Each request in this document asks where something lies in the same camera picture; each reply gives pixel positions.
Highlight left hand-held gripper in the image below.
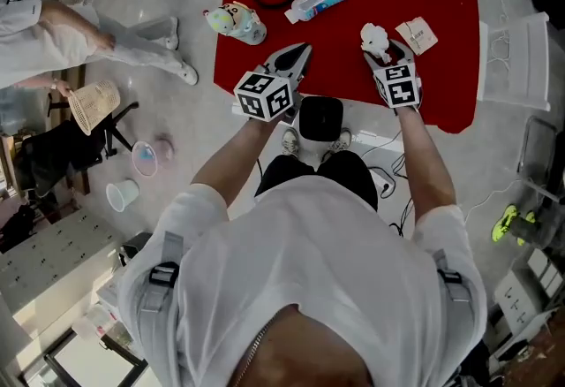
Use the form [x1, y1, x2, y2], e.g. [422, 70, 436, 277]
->
[232, 42, 314, 124]

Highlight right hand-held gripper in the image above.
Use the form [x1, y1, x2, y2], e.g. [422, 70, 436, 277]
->
[362, 38, 424, 112]

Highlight white paper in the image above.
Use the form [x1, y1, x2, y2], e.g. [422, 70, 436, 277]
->
[360, 22, 392, 64]

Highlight beige paper card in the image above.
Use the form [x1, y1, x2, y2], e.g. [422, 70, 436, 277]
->
[395, 16, 439, 57]

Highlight black trash bin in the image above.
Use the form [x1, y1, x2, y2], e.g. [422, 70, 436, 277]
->
[298, 95, 344, 142]

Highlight blue labelled white bottle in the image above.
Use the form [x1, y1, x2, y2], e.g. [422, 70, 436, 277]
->
[284, 0, 349, 26]

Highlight person's right forearm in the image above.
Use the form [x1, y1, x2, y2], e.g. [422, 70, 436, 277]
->
[395, 104, 457, 227]

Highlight person's left forearm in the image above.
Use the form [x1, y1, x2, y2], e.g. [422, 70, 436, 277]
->
[190, 113, 283, 196]

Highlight red table cloth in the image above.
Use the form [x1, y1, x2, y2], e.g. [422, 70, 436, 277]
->
[213, 0, 482, 135]

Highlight cartoon plush water bottle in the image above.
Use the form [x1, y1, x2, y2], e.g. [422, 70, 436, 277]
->
[203, 0, 267, 46]

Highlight person's left grey sneaker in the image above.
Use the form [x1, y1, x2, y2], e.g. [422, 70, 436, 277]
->
[281, 126, 301, 156]

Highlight person's grey sneaker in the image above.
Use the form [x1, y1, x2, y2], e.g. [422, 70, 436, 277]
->
[328, 127, 353, 155]
[281, 126, 301, 156]

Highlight person's right grey sneaker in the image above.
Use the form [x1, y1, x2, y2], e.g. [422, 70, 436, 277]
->
[328, 127, 353, 155]

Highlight person's black shorts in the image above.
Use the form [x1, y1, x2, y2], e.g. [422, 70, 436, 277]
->
[254, 149, 380, 212]

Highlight white power strip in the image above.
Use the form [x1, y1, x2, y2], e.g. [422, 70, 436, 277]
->
[368, 166, 396, 196]

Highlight white slatted chair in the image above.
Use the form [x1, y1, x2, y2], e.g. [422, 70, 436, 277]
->
[477, 11, 552, 112]

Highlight pink mesh basket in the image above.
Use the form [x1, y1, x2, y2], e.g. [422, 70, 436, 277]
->
[132, 133, 176, 178]

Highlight person's white t-shirt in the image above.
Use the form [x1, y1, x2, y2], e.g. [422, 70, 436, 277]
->
[117, 175, 489, 387]

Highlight neon yellow shoe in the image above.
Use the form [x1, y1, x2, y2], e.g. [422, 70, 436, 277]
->
[516, 210, 538, 247]
[492, 203, 520, 244]

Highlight pale green plastic basket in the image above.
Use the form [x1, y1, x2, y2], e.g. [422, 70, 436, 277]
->
[105, 178, 141, 213]

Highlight dark grey box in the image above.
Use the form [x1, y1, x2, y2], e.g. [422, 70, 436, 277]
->
[121, 231, 154, 262]

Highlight black office chair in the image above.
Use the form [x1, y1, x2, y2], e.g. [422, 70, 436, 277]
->
[12, 101, 140, 201]

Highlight white drawer unit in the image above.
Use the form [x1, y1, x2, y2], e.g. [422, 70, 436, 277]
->
[492, 247, 557, 342]

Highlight person's neck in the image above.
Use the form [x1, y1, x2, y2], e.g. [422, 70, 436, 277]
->
[231, 304, 376, 387]

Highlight white drawer cabinet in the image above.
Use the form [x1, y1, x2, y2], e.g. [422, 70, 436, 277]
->
[0, 208, 124, 302]

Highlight clear plastic jar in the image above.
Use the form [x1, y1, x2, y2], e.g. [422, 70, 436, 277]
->
[72, 305, 109, 340]

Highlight metal frame chair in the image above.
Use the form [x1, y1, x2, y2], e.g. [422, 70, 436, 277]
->
[516, 114, 565, 205]

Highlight grey shoulder strap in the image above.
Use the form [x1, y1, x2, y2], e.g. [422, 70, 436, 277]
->
[432, 248, 476, 320]
[139, 231, 185, 333]

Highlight black window frame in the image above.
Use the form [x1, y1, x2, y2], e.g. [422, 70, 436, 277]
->
[43, 327, 149, 387]

